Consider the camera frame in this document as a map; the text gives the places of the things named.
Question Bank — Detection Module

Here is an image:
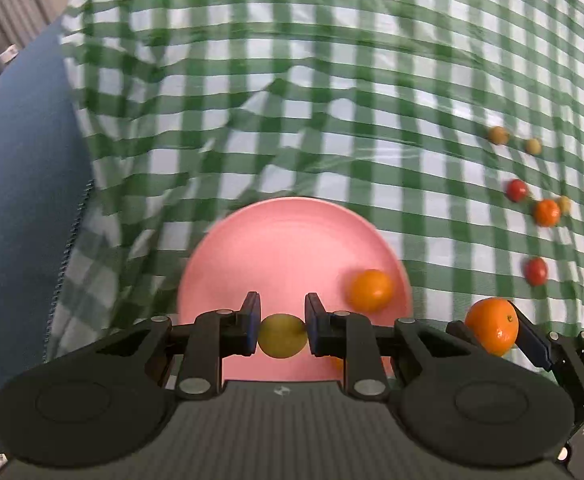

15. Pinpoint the green checked tablecloth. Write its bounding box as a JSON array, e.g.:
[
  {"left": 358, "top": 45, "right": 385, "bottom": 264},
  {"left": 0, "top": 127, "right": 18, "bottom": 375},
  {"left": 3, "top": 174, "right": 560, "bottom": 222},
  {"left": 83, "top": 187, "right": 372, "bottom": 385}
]
[{"left": 46, "top": 0, "right": 584, "bottom": 396}]

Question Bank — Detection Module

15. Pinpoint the red cherry tomato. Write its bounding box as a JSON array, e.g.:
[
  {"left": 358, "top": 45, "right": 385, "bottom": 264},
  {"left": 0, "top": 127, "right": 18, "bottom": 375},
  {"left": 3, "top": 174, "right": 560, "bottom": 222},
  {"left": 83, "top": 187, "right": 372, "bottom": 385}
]
[
  {"left": 524, "top": 257, "right": 549, "bottom": 287},
  {"left": 506, "top": 178, "right": 529, "bottom": 203}
]

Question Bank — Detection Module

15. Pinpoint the pink plate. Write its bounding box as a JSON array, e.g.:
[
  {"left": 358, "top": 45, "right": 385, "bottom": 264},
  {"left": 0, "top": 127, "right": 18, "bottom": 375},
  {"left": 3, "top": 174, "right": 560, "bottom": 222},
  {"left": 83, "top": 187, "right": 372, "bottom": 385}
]
[{"left": 176, "top": 197, "right": 413, "bottom": 383}]

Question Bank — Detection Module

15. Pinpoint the orange mandarin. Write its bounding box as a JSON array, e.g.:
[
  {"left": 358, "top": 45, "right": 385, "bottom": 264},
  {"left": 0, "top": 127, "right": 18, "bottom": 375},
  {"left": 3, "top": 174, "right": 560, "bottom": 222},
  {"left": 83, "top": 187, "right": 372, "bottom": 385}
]
[
  {"left": 348, "top": 269, "right": 395, "bottom": 312},
  {"left": 464, "top": 297, "right": 520, "bottom": 357},
  {"left": 533, "top": 199, "right": 561, "bottom": 227}
]

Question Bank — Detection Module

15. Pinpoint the green grape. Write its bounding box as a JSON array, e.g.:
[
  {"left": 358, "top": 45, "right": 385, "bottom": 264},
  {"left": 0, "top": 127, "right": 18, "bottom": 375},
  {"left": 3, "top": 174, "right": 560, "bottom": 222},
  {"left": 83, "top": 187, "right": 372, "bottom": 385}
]
[{"left": 257, "top": 313, "right": 309, "bottom": 359}]

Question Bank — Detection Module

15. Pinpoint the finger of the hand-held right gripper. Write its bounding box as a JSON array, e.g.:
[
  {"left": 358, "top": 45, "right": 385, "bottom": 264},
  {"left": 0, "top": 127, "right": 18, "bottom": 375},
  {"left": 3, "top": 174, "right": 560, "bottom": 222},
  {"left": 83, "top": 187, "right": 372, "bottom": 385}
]
[
  {"left": 508, "top": 301, "right": 584, "bottom": 417},
  {"left": 446, "top": 320, "right": 478, "bottom": 348}
]

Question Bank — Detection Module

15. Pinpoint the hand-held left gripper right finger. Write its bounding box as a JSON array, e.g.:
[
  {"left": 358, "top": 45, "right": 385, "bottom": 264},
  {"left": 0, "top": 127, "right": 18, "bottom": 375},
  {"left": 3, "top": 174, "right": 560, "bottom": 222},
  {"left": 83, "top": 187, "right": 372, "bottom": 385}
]
[{"left": 304, "top": 292, "right": 473, "bottom": 401}]

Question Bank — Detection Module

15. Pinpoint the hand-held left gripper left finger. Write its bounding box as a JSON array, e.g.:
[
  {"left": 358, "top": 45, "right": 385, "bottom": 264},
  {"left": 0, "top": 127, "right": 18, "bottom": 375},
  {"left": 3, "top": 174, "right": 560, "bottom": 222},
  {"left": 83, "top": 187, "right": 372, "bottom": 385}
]
[{"left": 92, "top": 291, "right": 263, "bottom": 401}]

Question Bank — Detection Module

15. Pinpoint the grey curtain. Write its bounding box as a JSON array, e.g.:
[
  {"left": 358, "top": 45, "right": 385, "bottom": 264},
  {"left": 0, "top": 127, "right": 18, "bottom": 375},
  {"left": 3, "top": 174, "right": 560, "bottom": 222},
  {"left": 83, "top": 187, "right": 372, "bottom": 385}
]
[{"left": 0, "top": 0, "right": 85, "bottom": 101}]

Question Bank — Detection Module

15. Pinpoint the blue sofa cushion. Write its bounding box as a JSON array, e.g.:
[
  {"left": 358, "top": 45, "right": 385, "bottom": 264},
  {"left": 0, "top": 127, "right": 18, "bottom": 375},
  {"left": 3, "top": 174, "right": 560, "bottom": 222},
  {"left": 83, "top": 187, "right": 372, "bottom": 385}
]
[{"left": 0, "top": 20, "right": 95, "bottom": 456}]

